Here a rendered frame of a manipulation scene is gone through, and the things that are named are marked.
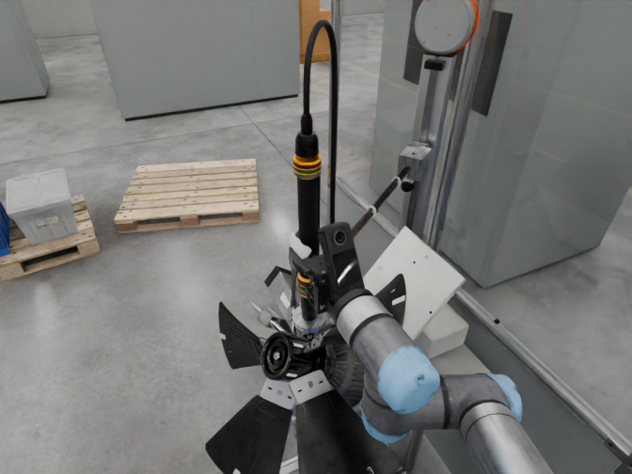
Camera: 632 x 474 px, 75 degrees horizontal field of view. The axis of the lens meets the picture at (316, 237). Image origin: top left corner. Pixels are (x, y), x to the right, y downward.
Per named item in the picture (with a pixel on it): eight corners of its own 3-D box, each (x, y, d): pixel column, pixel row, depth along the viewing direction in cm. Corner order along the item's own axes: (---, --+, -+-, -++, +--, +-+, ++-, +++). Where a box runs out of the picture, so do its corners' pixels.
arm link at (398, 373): (389, 429, 52) (395, 391, 47) (347, 363, 60) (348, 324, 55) (439, 403, 55) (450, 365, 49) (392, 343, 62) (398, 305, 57)
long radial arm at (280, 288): (341, 337, 126) (315, 330, 118) (326, 354, 128) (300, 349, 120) (303, 278, 147) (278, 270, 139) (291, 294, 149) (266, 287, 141)
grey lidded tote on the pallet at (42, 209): (76, 200, 367) (63, 166, 348) (86, 234, 326) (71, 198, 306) (22, 213, 350) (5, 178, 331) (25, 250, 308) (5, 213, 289)
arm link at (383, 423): (437, 447, 61) (450, 406, 54) (362, 448, 61) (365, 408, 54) (426, 398, 67) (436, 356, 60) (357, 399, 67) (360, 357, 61)
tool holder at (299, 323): (308, 296, 90) (308, 262, 84) (337, 308, 87) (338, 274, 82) (285, 323, 84) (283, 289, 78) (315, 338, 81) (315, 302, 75)
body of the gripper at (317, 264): (301, 292, 72) (333, 342, 63) (300, 254, 67) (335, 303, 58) (339, 279, 75) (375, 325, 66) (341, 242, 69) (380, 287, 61)
